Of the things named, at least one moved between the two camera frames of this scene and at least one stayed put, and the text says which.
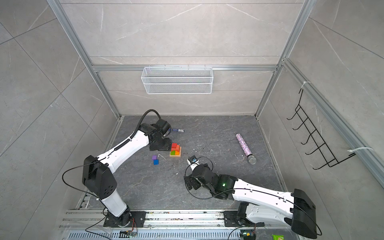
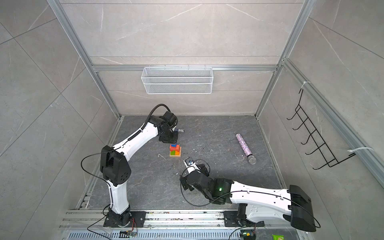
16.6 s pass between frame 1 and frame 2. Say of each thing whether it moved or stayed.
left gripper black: moved
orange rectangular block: stayed
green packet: stayed
